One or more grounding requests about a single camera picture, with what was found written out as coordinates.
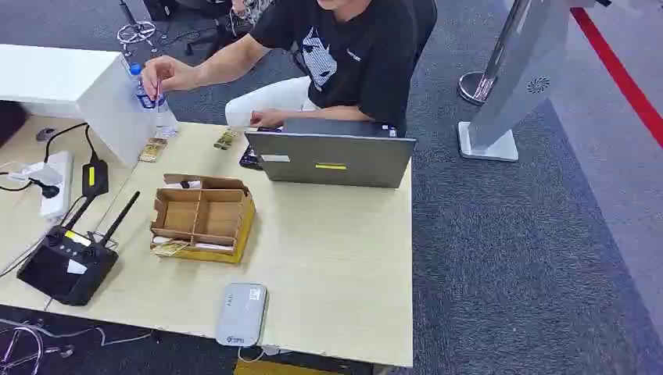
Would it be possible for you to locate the person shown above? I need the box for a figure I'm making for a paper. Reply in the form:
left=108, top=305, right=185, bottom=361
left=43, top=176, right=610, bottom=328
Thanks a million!
left=141, top=0, right=418, bottom=138

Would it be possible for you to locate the white plug adapter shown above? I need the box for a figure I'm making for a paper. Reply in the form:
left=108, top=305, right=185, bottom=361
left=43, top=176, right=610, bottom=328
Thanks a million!
left=5, top=161, right=64, bottom=188

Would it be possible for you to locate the grey standing panel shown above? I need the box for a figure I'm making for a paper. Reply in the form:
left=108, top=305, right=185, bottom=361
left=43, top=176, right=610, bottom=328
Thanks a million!
left=457, top=0, right=597, bottom=163

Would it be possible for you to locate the chrome chair base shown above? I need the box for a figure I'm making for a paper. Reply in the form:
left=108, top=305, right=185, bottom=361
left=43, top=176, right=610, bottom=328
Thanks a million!
left=116, top=0, right=158, bottom=57

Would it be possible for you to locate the chrome stanchion post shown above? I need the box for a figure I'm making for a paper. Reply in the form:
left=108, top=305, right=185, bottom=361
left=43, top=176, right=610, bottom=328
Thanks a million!
left=457, top=0, right=532, bottom=106

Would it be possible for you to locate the grey laptop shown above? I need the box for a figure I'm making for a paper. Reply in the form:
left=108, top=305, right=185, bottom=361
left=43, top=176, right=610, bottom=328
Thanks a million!
left=245, top=118, right=417, bottom=189

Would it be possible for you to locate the clear water bottle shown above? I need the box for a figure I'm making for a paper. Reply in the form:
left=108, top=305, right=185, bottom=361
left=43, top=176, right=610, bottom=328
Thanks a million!
left=128, top=62, right=179, bottom=140

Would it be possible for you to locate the black wifi router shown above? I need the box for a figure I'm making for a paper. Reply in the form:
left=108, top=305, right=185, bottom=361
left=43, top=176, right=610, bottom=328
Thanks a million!
left=16, top=191, right=142, bottom=307

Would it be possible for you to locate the black power adapter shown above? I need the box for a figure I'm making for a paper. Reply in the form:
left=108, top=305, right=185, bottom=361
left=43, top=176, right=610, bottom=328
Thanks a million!
left=81, top=159, right=109, bottom=198

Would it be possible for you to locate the red floor tape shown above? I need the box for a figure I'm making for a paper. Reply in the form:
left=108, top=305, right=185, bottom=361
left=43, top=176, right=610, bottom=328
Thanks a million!
left=570, top=7, right=663, bottom=149

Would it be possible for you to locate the wooden compartment box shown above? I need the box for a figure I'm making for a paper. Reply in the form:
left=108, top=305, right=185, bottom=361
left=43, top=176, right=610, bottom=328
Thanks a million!
left=149, top=173, right=257, bottom=264

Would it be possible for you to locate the white power strip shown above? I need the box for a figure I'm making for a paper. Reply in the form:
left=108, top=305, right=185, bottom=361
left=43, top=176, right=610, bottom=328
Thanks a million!
left=39, top=150, right=74, bottom=220

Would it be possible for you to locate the white box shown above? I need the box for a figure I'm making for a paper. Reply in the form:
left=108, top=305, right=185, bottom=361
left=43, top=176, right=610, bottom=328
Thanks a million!
left=0, top=44, right=156, bottom=168

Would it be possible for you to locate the grey flat device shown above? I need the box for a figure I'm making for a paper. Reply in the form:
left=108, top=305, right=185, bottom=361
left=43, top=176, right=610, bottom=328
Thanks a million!
left=215, top=282, right=269, bottom=348

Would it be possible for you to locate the card with printed face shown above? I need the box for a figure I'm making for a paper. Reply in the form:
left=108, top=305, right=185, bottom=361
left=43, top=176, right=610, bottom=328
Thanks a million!
left=213, top=128, right=240, bottom=152
left=138, top=137, right=169, bottom=163
left=150, top=240, right=191, bottom=258

